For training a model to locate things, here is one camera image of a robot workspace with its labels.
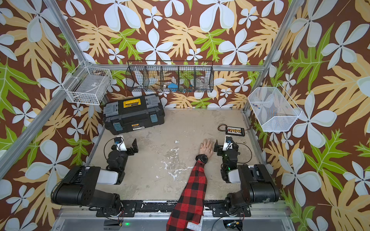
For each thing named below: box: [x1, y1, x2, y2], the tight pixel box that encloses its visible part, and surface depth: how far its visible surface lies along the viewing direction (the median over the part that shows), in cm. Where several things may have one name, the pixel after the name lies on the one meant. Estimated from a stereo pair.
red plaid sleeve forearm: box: [166, 160, 208, 231], surface depth 75 cm
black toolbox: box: [102, 94, 165, 136], surface depth 100 cm
